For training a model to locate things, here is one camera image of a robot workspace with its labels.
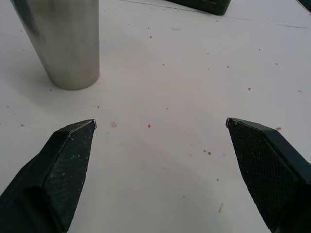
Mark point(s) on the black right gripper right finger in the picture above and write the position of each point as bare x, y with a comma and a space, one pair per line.
269, 174

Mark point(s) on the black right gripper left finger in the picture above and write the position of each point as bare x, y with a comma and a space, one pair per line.
51, 179

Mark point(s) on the stainless steel cup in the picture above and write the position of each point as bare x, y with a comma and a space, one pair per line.
65, 41

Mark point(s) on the dark green tray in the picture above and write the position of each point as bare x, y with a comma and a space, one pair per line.
206, 6

